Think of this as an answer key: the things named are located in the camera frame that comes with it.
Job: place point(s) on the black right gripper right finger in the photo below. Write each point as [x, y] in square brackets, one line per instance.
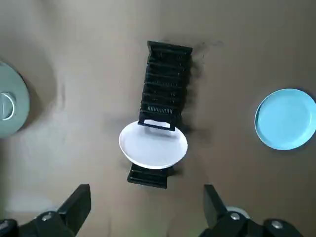
[234, 227]

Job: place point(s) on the round glass pot lid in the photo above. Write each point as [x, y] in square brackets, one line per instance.
[7, 106]

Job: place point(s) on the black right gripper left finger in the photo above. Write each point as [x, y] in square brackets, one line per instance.
[49, 224]

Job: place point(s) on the white plate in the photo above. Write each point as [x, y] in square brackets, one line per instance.
[153, 148]

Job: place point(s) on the light blue plate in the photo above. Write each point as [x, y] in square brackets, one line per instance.
[284, 121]

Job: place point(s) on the black slotted dish rack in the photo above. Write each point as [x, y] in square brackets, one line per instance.
[165, 84]

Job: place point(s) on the grey-green steel pot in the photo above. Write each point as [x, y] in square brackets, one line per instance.
[26, 103]

